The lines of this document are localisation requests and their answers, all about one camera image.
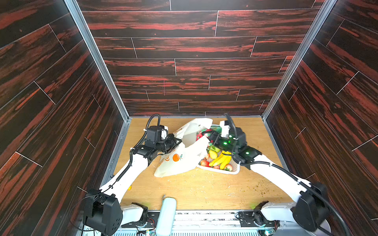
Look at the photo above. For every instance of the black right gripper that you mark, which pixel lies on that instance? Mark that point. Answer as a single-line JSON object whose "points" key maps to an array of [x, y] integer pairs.
{"points": [[215, 137]]}

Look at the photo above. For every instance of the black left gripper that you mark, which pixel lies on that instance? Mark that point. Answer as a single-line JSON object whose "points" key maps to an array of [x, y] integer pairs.
{"points": [[172, 142]]}

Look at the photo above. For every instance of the red fake dragon fruit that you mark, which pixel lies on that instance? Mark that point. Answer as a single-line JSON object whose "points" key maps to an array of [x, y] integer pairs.
{"points": [[202, 135]]}

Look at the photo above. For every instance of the white fruit-print plastic bag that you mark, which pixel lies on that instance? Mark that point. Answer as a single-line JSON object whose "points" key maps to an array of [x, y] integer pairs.
{"points": [[187, 155]]}

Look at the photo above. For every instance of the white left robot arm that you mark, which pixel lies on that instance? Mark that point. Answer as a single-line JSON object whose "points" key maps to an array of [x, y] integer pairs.
{"points": [[102, 211]]}

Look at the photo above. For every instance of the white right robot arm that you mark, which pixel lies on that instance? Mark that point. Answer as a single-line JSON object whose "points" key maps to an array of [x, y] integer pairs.
{"points": [[310, 206]]}

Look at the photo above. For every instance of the yellow fake banana bunch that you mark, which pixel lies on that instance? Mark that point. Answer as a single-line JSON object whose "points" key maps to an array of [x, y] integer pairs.
{"points": [[219, 160]]}

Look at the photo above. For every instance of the white plastic perforated basket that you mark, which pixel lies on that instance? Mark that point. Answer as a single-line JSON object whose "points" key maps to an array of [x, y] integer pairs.
{"points": [[232, 168]]}

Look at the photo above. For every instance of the pale green cylinder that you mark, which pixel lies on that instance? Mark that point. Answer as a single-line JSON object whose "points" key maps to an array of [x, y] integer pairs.
{"points": [[166, 217]]}

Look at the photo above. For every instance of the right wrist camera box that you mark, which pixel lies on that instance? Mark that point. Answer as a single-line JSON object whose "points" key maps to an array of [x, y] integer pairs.
{"points": [[225, 128]]}

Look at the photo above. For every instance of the metal base rail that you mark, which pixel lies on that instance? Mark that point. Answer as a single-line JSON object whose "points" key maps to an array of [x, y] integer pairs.
{"points": [[211, 223]]}

